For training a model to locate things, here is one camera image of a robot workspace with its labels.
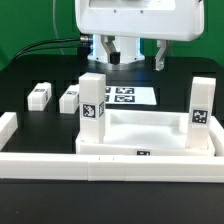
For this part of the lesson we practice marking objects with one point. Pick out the white desk top tray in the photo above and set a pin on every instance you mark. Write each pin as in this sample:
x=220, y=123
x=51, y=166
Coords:
x=131, y=132

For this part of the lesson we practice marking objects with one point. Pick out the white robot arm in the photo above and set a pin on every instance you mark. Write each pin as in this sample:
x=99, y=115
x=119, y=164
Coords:
x=128, y=47

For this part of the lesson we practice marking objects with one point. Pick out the fiducial marker sheet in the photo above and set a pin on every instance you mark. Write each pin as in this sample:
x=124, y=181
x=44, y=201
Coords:
x=130, y=95

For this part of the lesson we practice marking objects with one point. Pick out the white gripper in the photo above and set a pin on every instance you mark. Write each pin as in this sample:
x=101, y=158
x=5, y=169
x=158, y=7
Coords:
x=164, y=20

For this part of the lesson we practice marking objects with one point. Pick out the white U-shaped fence wall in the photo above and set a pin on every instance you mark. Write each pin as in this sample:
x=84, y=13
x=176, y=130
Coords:
x=111, y=167

